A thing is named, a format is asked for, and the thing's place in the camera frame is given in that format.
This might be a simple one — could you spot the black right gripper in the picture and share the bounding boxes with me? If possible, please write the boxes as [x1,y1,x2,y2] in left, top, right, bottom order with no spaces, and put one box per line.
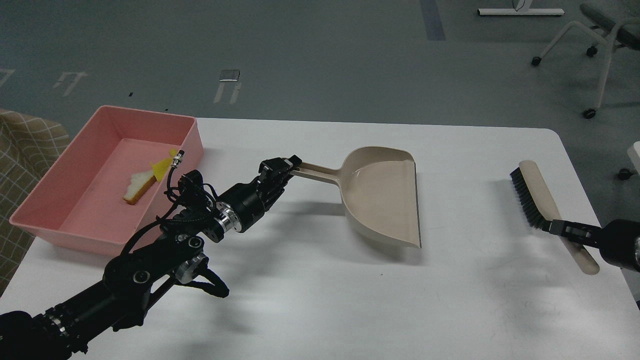
[541,219,640,272]

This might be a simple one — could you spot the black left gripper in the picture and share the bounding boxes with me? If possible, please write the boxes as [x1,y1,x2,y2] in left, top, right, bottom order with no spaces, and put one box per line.
[220,155,302,233]

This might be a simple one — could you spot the beige hand brush black bristles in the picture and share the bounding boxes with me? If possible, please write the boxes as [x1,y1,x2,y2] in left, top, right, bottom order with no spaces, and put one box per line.
[510,160,601,276]

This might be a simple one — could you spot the beige plastic dustpan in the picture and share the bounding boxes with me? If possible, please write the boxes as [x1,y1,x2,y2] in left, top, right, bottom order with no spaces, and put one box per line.
[292,146,422,249]

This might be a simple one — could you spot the yellow sponge piece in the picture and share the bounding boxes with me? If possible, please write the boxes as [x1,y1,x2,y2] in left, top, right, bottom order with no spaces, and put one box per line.
[150,148,178,182]

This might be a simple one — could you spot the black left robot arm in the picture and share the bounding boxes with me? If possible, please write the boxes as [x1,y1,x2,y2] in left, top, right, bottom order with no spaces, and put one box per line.
[1,155,302,360]

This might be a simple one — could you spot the pink plastic bin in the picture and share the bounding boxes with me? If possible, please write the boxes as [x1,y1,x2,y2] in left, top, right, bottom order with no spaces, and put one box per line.
[9,105,204,256]

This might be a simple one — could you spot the grey office chair white legs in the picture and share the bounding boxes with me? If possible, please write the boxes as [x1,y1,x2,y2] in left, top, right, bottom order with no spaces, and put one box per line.
[530,0,640,120]

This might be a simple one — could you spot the beige checkered cloth chair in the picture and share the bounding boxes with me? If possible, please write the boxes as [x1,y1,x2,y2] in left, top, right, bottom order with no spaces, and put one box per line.
[0,109,71,293]

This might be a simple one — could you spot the white desk foot bar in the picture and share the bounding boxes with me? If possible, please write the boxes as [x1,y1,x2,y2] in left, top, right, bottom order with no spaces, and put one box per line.
[477,0,566,17]

